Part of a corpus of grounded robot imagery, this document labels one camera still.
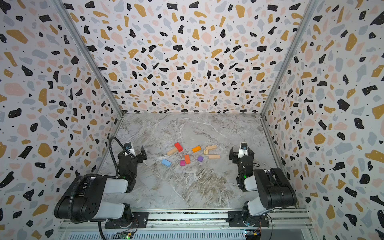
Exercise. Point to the right frame aluminium post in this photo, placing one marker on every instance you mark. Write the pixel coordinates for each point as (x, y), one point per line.
(291, 51)

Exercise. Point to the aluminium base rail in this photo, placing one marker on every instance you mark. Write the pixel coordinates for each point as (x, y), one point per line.
(210, 224)

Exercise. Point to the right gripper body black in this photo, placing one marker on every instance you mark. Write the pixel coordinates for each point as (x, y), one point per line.
(236, 155)

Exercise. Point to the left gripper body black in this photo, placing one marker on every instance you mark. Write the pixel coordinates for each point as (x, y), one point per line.
(139, 154)

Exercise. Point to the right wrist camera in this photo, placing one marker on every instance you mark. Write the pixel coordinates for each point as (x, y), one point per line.
(243, 150)

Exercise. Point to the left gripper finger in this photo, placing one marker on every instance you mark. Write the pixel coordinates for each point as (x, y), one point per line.
(143, 155)
(128, 146)

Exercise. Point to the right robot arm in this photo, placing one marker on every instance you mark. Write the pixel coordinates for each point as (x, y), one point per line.
(273, 188)

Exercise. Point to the light blue wood block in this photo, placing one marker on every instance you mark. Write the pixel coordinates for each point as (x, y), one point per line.
(166, 163)

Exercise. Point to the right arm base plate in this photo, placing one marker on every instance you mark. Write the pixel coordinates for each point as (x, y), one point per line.
(242, 219)

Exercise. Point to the orange-red wood block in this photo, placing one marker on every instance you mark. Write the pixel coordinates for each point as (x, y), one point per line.
(187, 159)

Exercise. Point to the long natural wood block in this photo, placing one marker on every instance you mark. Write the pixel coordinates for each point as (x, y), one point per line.
(172, 151)

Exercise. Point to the frame aluminium post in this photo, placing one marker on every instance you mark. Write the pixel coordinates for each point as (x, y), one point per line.
(291, 51)
(65, 16)

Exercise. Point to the left frame aluminium post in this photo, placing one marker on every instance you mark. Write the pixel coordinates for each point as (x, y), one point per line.
(65, 16)

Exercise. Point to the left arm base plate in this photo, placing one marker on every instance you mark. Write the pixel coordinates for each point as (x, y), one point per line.
(134, 220)

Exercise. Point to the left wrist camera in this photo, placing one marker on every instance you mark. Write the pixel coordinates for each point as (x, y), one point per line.
(131, 153)

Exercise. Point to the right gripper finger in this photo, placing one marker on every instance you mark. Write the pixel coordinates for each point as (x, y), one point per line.
(251, 154)
(232, 154)

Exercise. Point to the red wood block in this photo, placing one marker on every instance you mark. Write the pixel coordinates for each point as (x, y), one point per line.
(178, 147)

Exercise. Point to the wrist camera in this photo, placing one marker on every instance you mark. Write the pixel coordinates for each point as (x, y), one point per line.
(131, 153)
(243, 150)

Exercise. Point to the yellow-orange wood block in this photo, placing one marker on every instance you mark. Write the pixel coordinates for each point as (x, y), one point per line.
(196, 149)

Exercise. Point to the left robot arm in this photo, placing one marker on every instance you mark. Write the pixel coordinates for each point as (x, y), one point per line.
(83, 200)

